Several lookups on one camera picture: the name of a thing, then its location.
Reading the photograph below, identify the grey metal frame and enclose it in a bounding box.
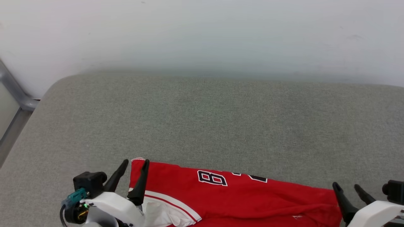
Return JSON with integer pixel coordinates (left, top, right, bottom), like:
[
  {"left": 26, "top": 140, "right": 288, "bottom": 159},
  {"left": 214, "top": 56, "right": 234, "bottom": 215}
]
[{"left": 0, "top": 58, "right": 40, "bottom": 167}]

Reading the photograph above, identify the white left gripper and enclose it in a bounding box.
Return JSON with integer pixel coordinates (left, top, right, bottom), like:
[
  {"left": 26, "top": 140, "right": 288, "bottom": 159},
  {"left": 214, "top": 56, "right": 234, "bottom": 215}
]
[{"left": 85, "top": 159, "right": 150, "bottom": 227}]

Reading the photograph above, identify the teal cable connector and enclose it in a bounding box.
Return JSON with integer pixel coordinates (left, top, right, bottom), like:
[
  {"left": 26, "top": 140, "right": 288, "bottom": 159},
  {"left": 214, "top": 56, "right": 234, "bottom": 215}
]
[{"left": 62, "top": 188, "right": 88, "bottom": 207}]

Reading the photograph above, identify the red basketball jersey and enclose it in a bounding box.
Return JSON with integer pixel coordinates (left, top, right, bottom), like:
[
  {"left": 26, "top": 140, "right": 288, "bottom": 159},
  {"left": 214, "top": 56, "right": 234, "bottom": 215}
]
[{"left": 128, "top": 157, "right": 343, "bottom": 227}]

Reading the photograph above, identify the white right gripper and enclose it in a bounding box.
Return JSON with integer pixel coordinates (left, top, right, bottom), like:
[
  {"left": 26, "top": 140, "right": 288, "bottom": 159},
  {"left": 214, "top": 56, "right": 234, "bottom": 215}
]
[{"left": 332, "top": 182, "right": 404, "bottom": 227}]

